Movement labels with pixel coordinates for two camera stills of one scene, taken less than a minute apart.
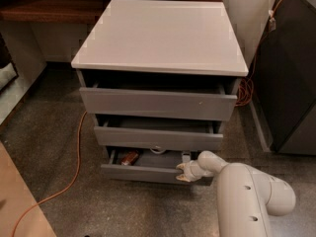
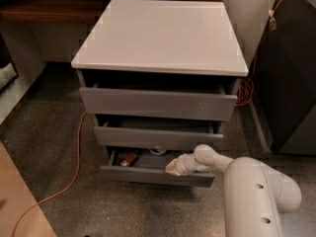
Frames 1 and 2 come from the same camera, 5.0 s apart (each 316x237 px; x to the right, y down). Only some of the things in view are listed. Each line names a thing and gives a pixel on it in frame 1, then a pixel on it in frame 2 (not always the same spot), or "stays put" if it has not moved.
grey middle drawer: [157, 132] stays put
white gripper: [190, 171] to [183, 166]
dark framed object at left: [8, 71] stays put
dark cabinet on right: [283, 75] stays put
